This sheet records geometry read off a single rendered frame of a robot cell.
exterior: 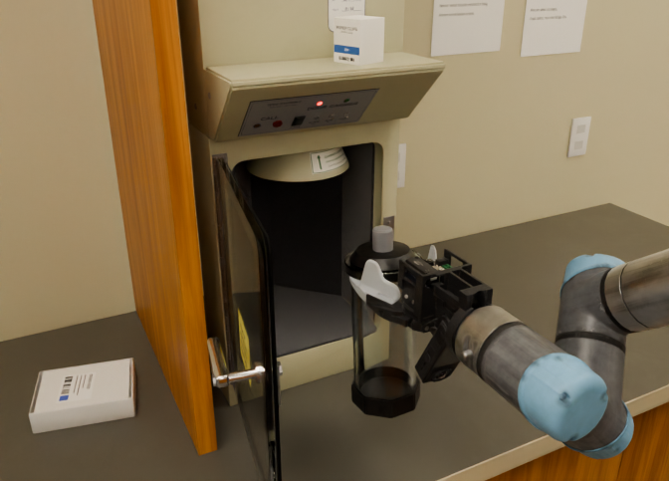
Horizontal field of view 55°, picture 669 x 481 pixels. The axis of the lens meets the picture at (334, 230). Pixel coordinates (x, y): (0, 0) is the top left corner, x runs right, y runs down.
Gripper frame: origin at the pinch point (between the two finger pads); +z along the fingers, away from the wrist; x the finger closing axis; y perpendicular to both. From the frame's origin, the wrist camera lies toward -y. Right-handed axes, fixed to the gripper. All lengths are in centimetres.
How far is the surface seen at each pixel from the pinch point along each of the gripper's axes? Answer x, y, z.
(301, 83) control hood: 8.5, 26.1, 8.1
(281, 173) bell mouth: 5.7, 9.1, 23.2
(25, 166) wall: 42, 5, 63
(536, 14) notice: -81, 27, 62
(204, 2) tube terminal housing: 17.1, 35.5, 19.3
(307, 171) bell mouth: 2.0, 9.4, 21.4
